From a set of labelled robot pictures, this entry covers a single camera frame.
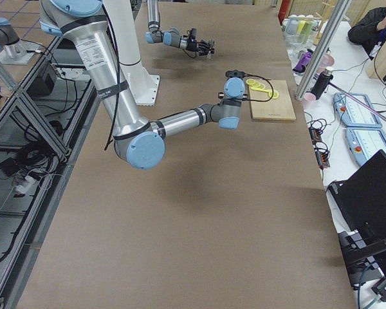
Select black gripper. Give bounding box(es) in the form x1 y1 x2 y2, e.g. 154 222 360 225
185 28 215 55

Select pink cup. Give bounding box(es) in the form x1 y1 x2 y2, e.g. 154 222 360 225
302 92 317 102

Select lemon slice on spoon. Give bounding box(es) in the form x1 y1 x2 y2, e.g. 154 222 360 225
267 90 279 99

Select wooden cutting board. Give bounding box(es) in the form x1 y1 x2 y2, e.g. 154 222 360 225
248 79 296 121

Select purple cloth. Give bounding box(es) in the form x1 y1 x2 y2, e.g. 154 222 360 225
293 51 312 73

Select black water bottle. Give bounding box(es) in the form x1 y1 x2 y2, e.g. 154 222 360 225
310 66 334 100

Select person in black jacket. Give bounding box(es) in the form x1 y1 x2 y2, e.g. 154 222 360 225
347 7 386 58

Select black monitor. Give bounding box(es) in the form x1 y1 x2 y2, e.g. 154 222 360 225
327 150 386 243

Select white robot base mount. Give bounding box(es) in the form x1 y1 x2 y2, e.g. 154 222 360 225
103 0 160 106

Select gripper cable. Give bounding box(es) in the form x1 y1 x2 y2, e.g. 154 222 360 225
225 70 276 104

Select aluminium frame post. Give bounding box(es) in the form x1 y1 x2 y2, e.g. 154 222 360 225
295 0 351 101

